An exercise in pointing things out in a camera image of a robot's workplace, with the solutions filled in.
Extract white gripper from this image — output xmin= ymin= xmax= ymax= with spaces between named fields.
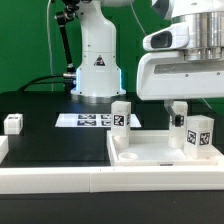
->
xmin=136 ymin=51 xmax=224 ymax=127

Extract white square tabletop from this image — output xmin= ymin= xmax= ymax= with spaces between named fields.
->
xmin=107 ymin=130 xmax=224 ymax=166

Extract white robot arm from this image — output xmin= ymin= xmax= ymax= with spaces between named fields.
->
xmin=63 ymin=0 xmax=224 ymax=127

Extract white tag marker sheet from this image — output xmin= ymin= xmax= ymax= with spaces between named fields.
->
xmin=55 ymin=113 xmax=141 ymax=128

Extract white left fence piece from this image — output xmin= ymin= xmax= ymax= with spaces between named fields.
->
xmin=0 ymin=136 xmax=9 ymax=164

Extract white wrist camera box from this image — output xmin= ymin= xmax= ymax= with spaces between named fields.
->
xmin=143 ymin=22 xmax=190 ymax=51

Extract black base cables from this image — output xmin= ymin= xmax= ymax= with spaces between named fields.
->
xmin=17 ymin=73 xmax=76 ymax=93

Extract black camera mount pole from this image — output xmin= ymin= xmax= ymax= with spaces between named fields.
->
xmin=55 ymin=0 xmax=80 ymax=77

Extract white front fence wall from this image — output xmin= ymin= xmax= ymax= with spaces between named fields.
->
xmin=0 ymin=166 xmax=224 ymax=194

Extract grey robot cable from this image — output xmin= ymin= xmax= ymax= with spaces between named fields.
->
xmin=46 ymin=0 xmax=55 ymax=92

